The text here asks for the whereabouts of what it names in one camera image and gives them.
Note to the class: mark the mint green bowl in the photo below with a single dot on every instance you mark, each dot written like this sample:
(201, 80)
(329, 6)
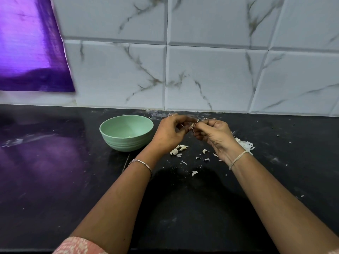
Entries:
(126, 132)

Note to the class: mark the white garlic bulb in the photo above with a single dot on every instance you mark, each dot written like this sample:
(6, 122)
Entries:
(193, 124)

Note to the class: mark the pink patterned sleeve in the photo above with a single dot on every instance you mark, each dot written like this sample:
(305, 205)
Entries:
(79, 246)
(334, 251)

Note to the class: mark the person's right forearm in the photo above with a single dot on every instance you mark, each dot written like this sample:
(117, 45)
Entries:
(288, 209)

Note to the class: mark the person's left hand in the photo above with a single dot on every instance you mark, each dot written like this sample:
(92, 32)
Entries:
(168, 133)

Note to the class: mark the pink patterned left sleeve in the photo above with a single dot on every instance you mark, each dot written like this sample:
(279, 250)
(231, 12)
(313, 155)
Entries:
(79, 246)

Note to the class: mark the purple cloth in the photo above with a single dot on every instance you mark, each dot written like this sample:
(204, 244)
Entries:
(32, 45)

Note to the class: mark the person's right hand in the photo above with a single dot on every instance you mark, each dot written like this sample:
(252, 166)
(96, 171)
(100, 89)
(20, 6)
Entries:
(217, 136)

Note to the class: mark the person's left forearm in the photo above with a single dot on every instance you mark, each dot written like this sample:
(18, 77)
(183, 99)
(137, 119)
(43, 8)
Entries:
(111, 206)

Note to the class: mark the small fallen garlic piece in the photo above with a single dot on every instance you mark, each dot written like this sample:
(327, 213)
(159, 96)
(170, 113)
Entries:
(194, 173)

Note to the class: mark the pink patterned right sleeve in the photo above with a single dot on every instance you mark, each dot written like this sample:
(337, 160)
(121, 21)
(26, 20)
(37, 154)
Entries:
(334, 251)

